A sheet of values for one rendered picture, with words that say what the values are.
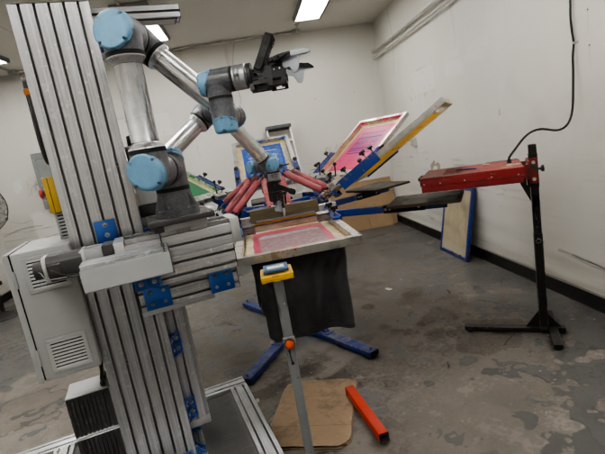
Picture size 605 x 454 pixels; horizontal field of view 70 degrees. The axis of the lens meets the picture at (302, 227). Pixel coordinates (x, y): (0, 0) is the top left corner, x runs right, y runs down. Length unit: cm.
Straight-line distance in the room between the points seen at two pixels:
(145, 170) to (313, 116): 540
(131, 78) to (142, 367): 109
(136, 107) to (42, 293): 73
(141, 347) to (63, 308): 32
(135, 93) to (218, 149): 519
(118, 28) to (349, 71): 561
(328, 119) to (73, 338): 549
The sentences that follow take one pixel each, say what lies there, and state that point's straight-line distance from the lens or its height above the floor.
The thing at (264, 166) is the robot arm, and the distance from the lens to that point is 233.
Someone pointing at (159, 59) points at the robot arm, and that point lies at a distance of 159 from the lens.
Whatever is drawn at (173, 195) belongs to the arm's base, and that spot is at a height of 133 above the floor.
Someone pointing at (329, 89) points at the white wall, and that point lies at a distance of 677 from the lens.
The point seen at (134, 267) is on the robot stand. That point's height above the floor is 114.
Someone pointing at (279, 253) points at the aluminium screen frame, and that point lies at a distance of 192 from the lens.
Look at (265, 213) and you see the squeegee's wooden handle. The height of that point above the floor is 107.
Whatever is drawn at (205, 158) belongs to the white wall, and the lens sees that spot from 662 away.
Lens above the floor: 143
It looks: 11 degrees down
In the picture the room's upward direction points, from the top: 10 degrees counter-clockwise
